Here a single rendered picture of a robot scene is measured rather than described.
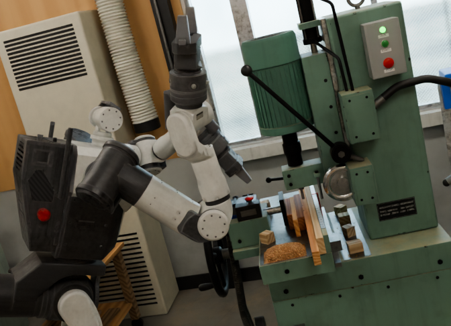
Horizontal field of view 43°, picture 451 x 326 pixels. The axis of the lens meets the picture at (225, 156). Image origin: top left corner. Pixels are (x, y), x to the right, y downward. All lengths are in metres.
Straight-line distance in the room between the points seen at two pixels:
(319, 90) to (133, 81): 1.63
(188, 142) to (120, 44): 1.94
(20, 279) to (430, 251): 1.18
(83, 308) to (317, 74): 0.97
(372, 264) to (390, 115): 0.46
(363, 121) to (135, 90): 1.79
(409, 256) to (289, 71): 0.67
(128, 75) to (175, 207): 1.91
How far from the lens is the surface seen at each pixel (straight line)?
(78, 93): 3.27
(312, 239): 1.68
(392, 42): 1.75
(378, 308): 1.93
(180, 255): 3.71
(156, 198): 1.41
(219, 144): 1.80
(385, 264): 1.86
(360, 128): 1.74
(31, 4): 3.64
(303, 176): 1.92
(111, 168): 1.39
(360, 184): 1.78
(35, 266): 1.62
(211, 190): 1.42
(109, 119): 1.59
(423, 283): 1.92
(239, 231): 1.89
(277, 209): 1.92
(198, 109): 1.38
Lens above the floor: 1.60
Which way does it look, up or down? 13 degrees down
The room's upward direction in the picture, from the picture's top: 14 degrees counter-clockwise
